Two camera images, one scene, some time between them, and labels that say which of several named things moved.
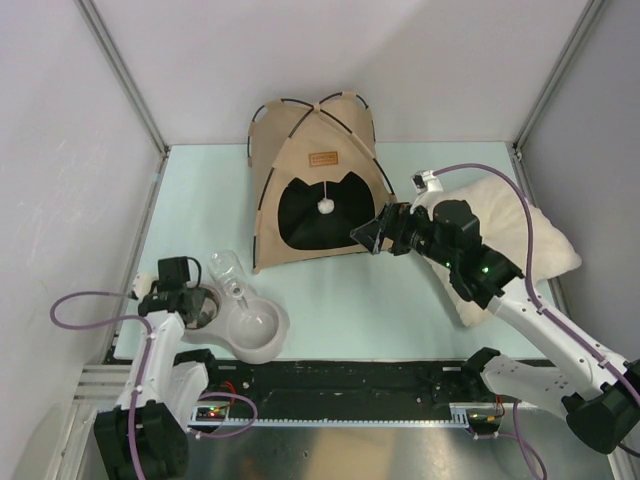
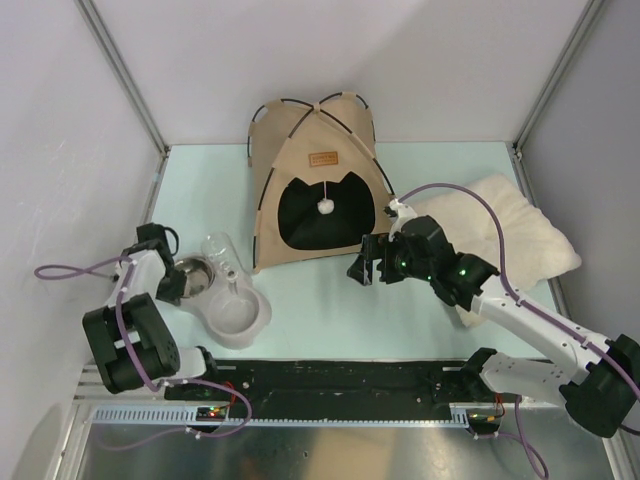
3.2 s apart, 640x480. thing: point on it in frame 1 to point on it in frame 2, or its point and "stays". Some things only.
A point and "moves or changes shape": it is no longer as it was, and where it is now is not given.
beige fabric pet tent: x=318 y=175 stays
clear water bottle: x=227 y=270 moves or changes shape
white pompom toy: x=325 y=206 stays
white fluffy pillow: x=498 y=205 stays
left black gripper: x=198 y=298 to x=177 y=289
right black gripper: x=397 y=216 to x=376 y=246
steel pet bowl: x=210 y=308 to x=200 y=275
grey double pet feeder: x=254 y=328 moves or changes shape
